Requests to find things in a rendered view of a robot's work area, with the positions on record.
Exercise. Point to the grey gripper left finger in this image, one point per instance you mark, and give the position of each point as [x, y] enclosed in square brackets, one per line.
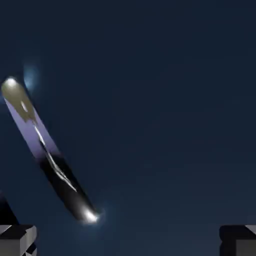
[18, 240]

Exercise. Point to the dark blue cabinet door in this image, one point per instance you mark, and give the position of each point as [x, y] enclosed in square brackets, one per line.
[160, 100]

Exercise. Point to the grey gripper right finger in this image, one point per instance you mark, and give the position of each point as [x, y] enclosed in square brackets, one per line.
[240, 242]

